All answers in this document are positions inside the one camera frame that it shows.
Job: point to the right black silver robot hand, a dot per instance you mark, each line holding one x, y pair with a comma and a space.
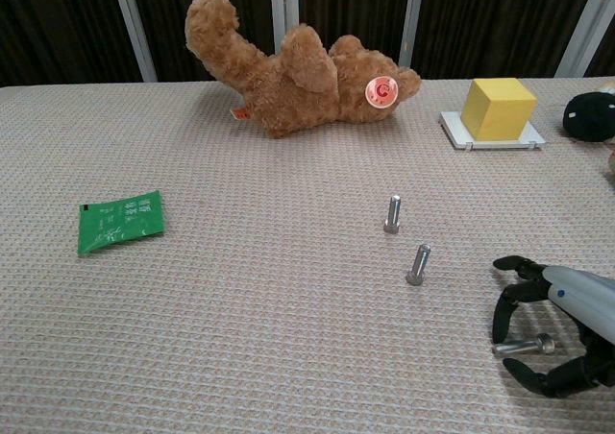
591, 304

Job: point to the steel bolt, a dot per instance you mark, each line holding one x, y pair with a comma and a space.
418, 266
526, 346
393, 213

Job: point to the black headed plush doll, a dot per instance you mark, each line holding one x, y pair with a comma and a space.
591, 114

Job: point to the yellow cube block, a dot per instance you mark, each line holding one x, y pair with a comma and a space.
499, 110

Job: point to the beige woven tablecloth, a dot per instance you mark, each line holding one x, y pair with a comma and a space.
240, 333

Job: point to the brown plush teddy bear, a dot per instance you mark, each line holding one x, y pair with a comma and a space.
288, 93

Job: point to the green foil sachet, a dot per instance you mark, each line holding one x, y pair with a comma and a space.
120, 223

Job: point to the white square base plate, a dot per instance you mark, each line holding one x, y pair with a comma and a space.
454, 129

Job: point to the grey aluminium partition post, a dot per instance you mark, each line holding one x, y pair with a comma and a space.
586, 26
284, 7
134, 31
412, 21

